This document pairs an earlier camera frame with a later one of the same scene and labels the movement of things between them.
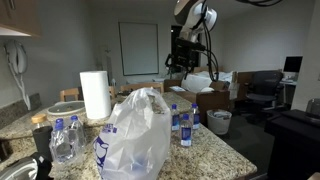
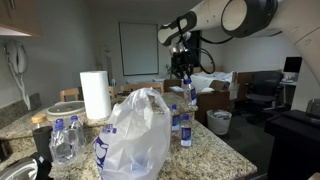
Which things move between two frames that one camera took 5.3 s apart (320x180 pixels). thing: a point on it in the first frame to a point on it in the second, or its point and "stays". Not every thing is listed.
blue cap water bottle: x=175 y=119 stays
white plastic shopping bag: x=134 y=142 stays
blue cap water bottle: x=186 y=132 stays
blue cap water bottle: x=196 y=116 to x=191 y=96
